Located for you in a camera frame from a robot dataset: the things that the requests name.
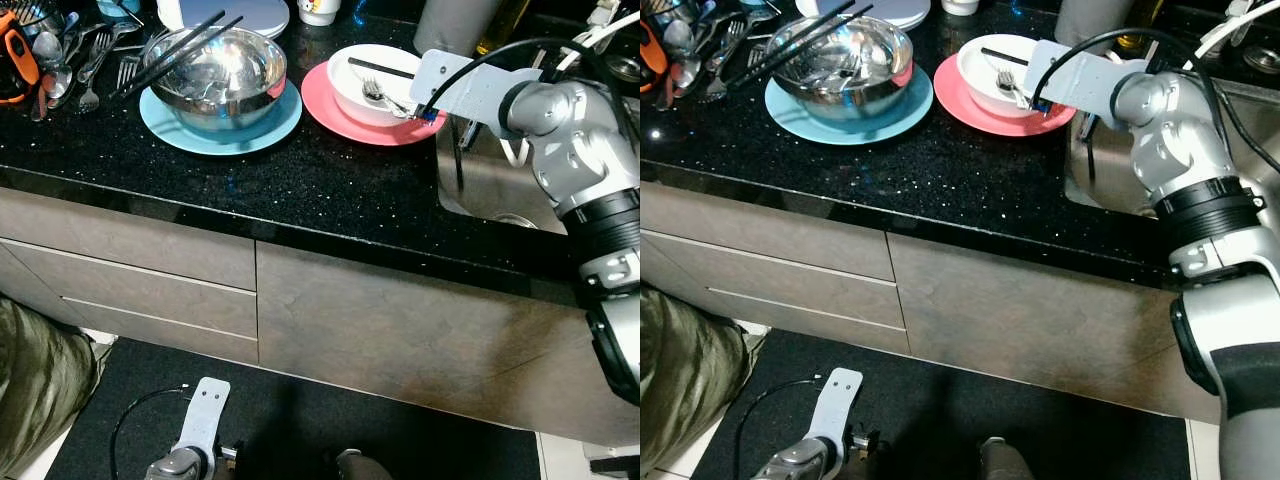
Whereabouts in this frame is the steel fork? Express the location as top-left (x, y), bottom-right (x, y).
top-left (112, 55), bottom-right (146, 93)
top-left (362, 80), bottom-right (411, 116)
top-left (995, 68), bottom-right (1031, 109)
top-left (700, 20), bottom-right (746, 101)
top-left (78, 30), bottom-right (119, 113)

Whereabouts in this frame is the stainless steel sink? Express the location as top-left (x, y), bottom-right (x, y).
top-left (1063, 80), bottom-right (1280, 216)
top-left (435, 85), bottom-right (641, 236)

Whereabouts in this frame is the black floor mat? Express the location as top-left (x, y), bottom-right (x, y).
top-left (690, 330), bottom-right (1191, 480)
top-left (45, 338), bottom-right (541, 480)

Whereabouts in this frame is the grey tumbler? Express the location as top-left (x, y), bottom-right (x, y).
top-left (1055, 0), bottom-right (1136, 46)
top-left (413, 0), bottom-right (501, 56)

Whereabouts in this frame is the yellow oil bottle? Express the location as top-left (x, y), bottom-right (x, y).
top-left (475, 0), bottom-right (531, 56)
top-left (1115, 0), bottom-right (1166, 51)

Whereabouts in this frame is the brown drawer front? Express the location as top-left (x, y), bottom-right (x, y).
top-left (700, 290), bottom-right (911, 356)
top-left (0, 240), bottom-right (259, 339)
top-left (55, 298), bottom-right (259, 366)
top-left (0, 183), bottom-right (257, 291)
top-left (640, 232), bottom-right (906, 331)
top-left (640, 180), bottom-right (894, 284)

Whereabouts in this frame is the white bowl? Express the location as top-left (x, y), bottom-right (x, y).
top-left (327, 44), bottom-right (426, 128)
top-left (957, 35), bottom-right (1051, 119)

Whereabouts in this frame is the grey robot foot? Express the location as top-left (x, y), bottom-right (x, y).
top-left (975, 437), bottom-right (1031, 480)
top-left (335, 450), bottom-right (393, 480)

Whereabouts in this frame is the pink plate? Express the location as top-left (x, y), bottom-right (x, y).
top-left (301, 60), bottom-right (448, 148)
top-left (934, 52), bottom-right (1076, 138)

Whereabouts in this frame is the person's leg in olive trousers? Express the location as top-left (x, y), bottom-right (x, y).
top-left (0, 295), bottom-right (101, 476)
top-left (640, 285), bottom-right (766, 476)

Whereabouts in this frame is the brown cabinet door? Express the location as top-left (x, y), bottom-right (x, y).
top-left (255, 240), bottom-right (641, 446)
top-left (888, 232), bottom-right (1216, 421)

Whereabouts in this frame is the orange and black tool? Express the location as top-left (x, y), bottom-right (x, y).
top-left (640, 20), bottom-right (669, 96)
top-left (0, 10), bottom-right (41, 106)

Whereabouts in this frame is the steel spoon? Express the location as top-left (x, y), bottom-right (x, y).
top-left (663, 20), bottom-right (701, 91)
top-left (30, 30), bottom-right (66, 116)

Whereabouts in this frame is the white lidded container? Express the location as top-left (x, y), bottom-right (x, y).
top-left (180, 0), bottom-right (291, 39)
top-left (795, 0), bottom-right (931, 31)

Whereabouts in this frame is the stainless steel mixing bowl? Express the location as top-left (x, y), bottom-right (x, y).
top-left (170, 28), bottom-right (289, 136)
top-left (768, 15), bottom-right (914, 123)

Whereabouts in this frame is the light blue plate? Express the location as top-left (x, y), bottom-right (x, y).
top-left (765, 62), bottom-right (934, 147)
top-left (139, 80), bottom-right (303, 156)

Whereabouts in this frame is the pale left wrist camera mount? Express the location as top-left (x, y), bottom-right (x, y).
top-left (808, 367), bottom-right (864, 461)
top-left (178, 377), bottom-right (231, 471)

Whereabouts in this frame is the pale wrist camera mount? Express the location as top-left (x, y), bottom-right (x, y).
top-left (808, 367), bottom-right (864, 461)
top-left (178, 377), bottom-right (231, 471)
top-left (410, 47), bottom-right (549, 129)
top-left (1022, 38), bottom-right (1151, 126)

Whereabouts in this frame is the pale right wrist camera mount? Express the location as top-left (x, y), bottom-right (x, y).
top-left (410, 47), bottom-right (549, 129)
top-left (1022, 38), bottom-right (1151, 126)

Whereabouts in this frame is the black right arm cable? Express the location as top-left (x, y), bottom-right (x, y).
top-left (420, 37), bottom-right (641, 141)
top-left (1045, 27), bottom-right (1280, 176)

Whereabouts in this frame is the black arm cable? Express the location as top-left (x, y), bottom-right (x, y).
top-left (1045, 27), bottom-right (1280, 176)
top-left (735, 375), bottom-right (826, 480)
top-left (110, 385), bottom-right (191, 480)
top-left (420, 37), bottom-right (641, 141)

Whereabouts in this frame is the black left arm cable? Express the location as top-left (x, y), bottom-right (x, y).
top-left (110, 385), bottom-right (191, 480)
top-left (735, 375), bottom-right (826, 480)

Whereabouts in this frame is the white hose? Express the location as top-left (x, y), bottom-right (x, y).
top-left (498, 10), bottom-right (641, 168)
top-left (1195, 0), bottom-right (1280, 59)

